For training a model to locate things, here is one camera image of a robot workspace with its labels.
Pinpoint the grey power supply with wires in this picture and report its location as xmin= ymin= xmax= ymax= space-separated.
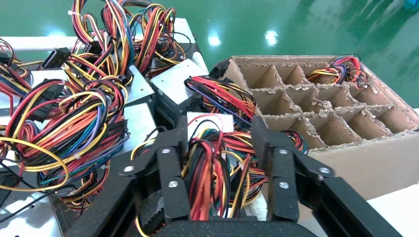
xmin=307 ymin=54 xmax=369 ymax=89
xmin=0 ymin=38 xmax=71 ymax=112
xmin=62 ymin=0 xmax=197 ymax=86
xmin=0 ymin=165 xmax=66 ymax=237
xmin=150 ymin=59 xmax=259 ymax=131
xmin=108 ymin=65 xmax=155 ymax=107
xmin=0 ymin=78 xmax=159 ymax=213
xmin=130 ymin=112 xmax=309 ymax=230

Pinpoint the cardboard cell divider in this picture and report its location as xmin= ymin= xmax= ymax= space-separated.
xmin=240 ymin=62 xmax=417 ymax=150

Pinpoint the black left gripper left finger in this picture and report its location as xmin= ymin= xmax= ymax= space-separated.
xmin=65 ymin=116 xmax=192 ymax=237

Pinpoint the brown cardboard box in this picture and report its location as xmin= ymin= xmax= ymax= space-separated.
xmin=209 ymin=55 xmax=419 ymax=220

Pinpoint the white pipe rail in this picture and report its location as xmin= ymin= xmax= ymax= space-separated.
xmin=0 ymin=36 xmax=79 ymax=52

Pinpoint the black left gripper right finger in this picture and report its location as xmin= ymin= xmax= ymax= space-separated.
xmin=250 ymin=115 xmax=404 ymax=237

